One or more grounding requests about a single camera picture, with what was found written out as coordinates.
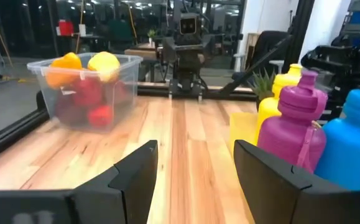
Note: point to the orange toy mango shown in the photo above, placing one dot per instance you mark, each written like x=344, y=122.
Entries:
x=63, y=70

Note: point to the blue plastic bottle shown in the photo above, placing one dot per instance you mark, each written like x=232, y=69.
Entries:
x=353, y=143

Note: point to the wooden background table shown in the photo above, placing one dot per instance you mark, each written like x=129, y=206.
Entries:
x=142, y=53

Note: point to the yellow plastic bottle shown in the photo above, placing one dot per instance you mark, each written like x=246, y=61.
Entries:
x=276, y=93

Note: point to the small potted background plant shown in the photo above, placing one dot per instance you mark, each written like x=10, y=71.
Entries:
x=151, y=35

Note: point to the red toy apple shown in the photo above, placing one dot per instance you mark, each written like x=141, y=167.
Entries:
x=100, y=115
x=88, y=91

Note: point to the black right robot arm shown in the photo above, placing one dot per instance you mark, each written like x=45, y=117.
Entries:
x=186, y=65

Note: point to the small green succulent plant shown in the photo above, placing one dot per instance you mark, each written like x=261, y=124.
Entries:
x=262, y=84

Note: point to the clear plastic container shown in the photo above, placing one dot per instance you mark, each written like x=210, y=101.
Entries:
x=86, y=93

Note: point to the black aluminium table frame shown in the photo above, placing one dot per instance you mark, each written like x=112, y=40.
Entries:
x=11, y=133

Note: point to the purple plastic bottle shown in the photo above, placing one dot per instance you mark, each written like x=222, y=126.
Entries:
x=291, y=130

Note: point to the black office chair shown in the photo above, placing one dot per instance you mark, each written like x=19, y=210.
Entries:
x=268, y=49

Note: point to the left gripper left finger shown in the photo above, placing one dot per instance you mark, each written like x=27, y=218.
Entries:
x=130, y=186

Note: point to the red box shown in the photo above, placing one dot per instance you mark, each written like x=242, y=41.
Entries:
x=65, y=28

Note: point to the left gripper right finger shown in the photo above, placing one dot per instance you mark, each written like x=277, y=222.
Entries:
x=270, y=186

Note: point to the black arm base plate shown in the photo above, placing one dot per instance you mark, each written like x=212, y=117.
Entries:
x=184, y=90

